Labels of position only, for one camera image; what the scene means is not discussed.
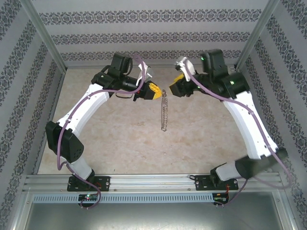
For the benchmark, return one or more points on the silver metal watch band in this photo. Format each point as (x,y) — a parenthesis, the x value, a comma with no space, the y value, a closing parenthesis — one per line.
(164,110)

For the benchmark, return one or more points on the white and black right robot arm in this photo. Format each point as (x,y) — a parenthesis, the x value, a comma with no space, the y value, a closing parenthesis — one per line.
(244,119)

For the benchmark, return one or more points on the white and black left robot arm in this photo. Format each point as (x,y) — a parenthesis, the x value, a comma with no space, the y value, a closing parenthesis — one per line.
(88,107)

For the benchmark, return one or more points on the right controller board with LED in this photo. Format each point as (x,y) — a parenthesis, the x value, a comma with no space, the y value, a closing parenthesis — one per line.
(219,198)

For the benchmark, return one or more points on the controller board with led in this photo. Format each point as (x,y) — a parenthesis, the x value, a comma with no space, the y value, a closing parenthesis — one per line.
(88,197)
(219,198)

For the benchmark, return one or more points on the left controller board with LED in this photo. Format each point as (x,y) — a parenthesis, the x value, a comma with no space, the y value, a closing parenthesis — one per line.
(88,197)

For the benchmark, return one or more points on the grey sheet metal panel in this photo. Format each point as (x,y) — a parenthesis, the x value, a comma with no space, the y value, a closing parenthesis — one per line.
(153,218)

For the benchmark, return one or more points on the aluminium table side rail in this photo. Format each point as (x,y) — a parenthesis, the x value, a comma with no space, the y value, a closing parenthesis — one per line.
(54,105)
(239,73)

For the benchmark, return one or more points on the aluminium table end rail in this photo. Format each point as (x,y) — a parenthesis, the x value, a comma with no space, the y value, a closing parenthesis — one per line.
(76,65)

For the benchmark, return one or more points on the aluminium frame post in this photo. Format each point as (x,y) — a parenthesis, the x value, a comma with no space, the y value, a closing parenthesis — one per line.
(257,33)
(43,33)

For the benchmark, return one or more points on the aluminium mounting rail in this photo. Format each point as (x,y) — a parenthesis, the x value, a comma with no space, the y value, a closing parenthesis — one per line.
(151,183)

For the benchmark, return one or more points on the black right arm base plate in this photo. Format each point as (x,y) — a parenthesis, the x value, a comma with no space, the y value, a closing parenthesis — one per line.
(204,183)

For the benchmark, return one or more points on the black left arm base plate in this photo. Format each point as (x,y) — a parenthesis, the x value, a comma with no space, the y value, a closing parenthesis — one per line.
(104,183)

